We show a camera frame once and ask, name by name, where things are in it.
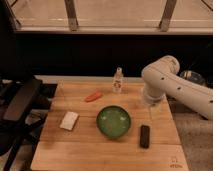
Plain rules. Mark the orange red pepper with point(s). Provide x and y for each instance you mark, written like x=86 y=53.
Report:
x=93 y=97

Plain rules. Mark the black office chair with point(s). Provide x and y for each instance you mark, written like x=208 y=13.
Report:
x=13 y=127

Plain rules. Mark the wooden cutting board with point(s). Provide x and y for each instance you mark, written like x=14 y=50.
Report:
x=92 y=128

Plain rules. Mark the white sponge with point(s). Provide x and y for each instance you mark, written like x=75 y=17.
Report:
x=69 y=120

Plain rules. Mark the black rectangular remote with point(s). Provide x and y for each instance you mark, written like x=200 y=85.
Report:
x=145 y=136

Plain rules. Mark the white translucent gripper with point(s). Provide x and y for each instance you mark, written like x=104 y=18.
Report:
x=151 y=96

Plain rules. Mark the clear spray bottle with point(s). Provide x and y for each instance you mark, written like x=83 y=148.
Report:
x=118 y=80

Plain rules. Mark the round metal bowl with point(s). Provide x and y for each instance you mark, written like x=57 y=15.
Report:
x=193 y=77

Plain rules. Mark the green bowl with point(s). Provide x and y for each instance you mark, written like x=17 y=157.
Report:
x=113 y=121

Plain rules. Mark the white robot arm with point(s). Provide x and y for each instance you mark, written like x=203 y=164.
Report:
x=160 y=78

